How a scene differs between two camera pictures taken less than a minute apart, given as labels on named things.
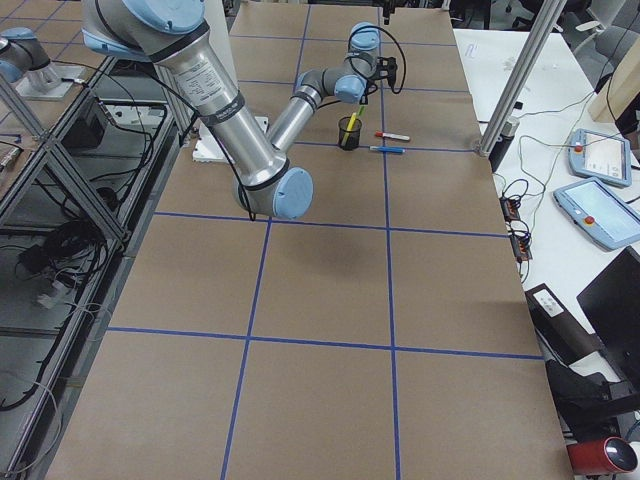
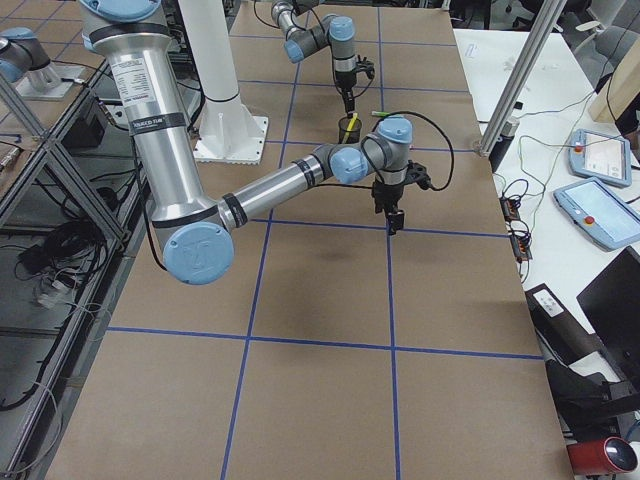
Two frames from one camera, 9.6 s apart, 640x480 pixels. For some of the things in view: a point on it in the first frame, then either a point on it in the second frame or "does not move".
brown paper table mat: [382, 334] does not move
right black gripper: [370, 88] to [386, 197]
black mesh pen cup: [349, 139] does not move
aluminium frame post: [542, 31] does not move
